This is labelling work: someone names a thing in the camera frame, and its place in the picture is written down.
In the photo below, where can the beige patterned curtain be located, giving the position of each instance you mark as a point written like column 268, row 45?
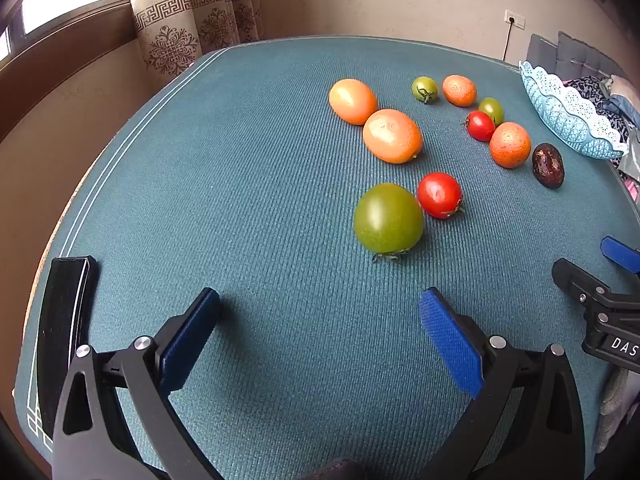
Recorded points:
column 200, row 15

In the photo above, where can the small tangerine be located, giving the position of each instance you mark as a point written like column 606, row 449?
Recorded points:
column 459, row 90

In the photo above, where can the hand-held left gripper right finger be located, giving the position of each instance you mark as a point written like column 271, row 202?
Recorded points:
column 450, row 345

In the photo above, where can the large smooth orange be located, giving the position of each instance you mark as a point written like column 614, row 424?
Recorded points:
column 352, row 102

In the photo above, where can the person's right hand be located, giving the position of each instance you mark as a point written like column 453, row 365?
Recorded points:
column 612, row 405

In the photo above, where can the pile of patterned clothes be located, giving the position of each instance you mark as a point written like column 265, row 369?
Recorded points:
column 617, row 105

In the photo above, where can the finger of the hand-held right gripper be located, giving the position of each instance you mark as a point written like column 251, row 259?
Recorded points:
column 622, row 255
column 580, row 282

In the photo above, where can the small red tomato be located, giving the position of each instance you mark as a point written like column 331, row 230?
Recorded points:
column 480, row 126

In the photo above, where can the large green tomato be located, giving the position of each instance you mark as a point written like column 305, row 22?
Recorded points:
column 388, row 218

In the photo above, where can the light blue lattice basket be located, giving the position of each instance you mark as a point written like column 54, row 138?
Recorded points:
column 567, row 110

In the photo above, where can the dark brown passion fruit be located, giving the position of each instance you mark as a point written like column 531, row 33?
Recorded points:
column 548, row 166

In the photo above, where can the rough dark orange tangerine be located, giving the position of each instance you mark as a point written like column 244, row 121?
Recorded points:
column 510, row 145

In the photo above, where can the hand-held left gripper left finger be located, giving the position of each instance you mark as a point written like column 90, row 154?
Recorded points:
column 190, row 340

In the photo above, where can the brown wooden window frame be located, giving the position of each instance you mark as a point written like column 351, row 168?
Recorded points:
column 65, row 60

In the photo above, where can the large orange with pale patch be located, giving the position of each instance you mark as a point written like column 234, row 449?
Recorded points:
column 392, row 137

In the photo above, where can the grey padded headboard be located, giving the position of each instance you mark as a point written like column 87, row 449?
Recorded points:
column 575, row 55

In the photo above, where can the small green tomato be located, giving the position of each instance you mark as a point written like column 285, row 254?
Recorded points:
column 424, row 88
column 492, row 109

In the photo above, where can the white wall socket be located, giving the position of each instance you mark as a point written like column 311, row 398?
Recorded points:
column 515, row 19

